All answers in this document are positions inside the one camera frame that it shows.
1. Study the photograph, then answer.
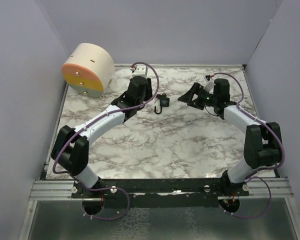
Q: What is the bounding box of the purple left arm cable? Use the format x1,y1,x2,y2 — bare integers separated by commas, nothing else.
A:
51,61,161,221

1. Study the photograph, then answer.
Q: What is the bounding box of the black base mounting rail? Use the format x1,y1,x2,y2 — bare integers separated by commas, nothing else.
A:
71,177,249,209

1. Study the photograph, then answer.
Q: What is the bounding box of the black head key bunch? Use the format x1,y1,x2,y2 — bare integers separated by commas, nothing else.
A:
156,93,167,102

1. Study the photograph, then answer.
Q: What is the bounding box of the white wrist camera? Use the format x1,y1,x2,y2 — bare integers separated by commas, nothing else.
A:
130,64,148,79
203,74,215,93

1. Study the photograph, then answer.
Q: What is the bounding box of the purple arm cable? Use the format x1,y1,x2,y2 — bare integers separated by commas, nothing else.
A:
209,72,287,220
51,61,161,221

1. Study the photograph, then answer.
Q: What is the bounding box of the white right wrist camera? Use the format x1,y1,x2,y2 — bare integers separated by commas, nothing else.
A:
203,74,215,93

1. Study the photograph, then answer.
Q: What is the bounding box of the black padlock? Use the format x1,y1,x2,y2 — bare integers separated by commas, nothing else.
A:
154,96,170,115

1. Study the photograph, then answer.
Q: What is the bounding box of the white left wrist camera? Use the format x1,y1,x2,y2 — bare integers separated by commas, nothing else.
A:
130,64,148,79

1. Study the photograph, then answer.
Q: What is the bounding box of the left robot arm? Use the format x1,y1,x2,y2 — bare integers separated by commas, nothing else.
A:
50,76,153,198

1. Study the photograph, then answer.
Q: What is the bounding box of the beige cylindrical drum box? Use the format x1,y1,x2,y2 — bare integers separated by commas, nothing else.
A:
61,43,115,98

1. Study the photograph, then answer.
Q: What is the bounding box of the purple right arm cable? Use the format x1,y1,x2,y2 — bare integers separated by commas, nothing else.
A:
209,72,287,220

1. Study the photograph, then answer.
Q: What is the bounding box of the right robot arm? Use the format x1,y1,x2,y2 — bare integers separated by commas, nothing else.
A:
177,78,284,196

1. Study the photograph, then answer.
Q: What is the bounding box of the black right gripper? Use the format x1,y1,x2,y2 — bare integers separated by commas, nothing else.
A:
178,82,218,111

